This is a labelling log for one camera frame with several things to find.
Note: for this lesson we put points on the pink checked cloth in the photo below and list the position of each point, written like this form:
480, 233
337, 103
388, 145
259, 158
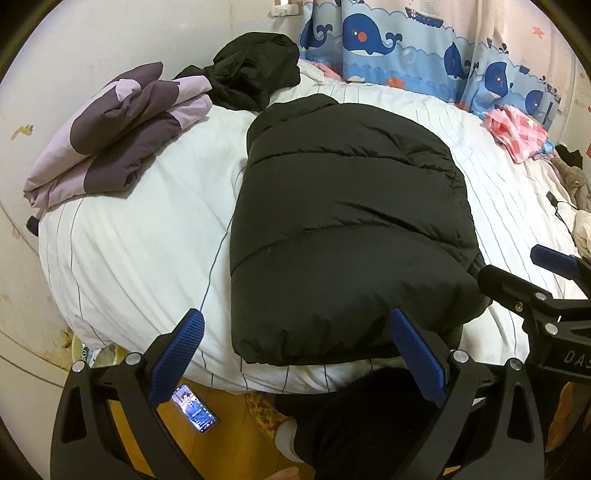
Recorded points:
517, 131

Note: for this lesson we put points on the dark cloth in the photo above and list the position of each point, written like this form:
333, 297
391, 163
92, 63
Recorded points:
568, 154

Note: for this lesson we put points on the person's black trouser leg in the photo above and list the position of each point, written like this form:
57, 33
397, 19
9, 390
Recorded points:
369, 429

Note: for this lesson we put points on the yellow floral slipper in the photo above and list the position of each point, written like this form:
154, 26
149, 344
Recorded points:
263, 413

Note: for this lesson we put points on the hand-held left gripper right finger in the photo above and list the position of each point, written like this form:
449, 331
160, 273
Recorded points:
415, 355

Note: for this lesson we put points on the black crumpled garment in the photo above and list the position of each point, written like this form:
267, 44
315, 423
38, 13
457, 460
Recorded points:
249, 69

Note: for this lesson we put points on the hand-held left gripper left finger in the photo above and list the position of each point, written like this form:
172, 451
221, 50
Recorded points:
178, 355

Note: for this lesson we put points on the white wall socket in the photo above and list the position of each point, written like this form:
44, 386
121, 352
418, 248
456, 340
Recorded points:
284, 10

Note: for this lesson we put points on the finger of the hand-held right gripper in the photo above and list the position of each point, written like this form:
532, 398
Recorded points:
503, 284
551, 258

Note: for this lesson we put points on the smartphone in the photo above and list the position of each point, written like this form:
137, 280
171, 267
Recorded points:
194, 408

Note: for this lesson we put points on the purple folded blanket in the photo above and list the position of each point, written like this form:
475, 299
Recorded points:
115, 134

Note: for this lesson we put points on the beige clothes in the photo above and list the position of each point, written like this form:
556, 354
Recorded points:
577, 184

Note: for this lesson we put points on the yellow plastic basin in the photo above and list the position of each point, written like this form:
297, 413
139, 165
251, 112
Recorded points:
108, 355

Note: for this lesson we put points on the white striped duvet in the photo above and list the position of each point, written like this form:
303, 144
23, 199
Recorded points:
138, 258

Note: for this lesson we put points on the black puffer jacket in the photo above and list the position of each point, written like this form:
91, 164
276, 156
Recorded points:
346, 207

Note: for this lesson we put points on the small pink cloth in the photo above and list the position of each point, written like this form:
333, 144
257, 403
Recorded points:
330, 70

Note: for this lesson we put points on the whale print curtain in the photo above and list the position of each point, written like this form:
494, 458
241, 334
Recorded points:
415, 60

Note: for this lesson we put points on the cream cloth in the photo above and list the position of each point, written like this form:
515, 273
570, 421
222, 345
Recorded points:
584, 235

